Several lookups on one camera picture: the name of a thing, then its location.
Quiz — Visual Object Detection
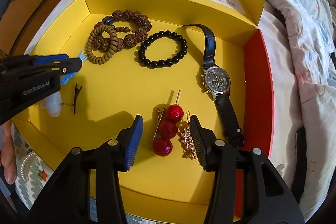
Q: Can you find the pearl bead bracelet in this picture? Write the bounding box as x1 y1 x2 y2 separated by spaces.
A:
20 151 38 183

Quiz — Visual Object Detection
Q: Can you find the tan wooden disc bracelet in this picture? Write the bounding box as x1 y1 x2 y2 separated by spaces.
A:
85 24 119 65

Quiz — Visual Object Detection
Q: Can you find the black bead bracelet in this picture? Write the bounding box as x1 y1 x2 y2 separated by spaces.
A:
137 29 188 69

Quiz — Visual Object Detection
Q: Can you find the red candied-fruit hair clip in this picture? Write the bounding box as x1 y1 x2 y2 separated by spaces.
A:
152 90 184 157

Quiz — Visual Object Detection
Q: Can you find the person's left hand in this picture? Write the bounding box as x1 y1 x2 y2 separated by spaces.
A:
1 120 17 185

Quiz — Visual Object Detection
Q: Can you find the brown rudraksha bead bracelet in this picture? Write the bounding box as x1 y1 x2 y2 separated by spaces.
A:
92 9 153 51

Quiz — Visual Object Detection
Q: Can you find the white pear-shaped hair clip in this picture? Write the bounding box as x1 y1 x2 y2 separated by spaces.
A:
39 84 83 118

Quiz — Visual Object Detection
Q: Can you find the gold flower hair clip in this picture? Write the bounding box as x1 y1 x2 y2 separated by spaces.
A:
178 111 198 160

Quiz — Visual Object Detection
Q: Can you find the blue plastic hair clip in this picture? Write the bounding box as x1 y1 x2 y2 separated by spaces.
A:
60 51 88 85

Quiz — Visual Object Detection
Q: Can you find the floral white duvet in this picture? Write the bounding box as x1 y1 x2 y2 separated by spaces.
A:
267 0 335 221

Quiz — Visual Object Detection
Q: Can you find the yellow cardboard box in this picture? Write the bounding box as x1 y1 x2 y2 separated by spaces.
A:
11 0 275 224

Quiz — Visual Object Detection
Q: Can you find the black strap wristwatch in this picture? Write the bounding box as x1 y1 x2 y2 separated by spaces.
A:
192 24 244 149

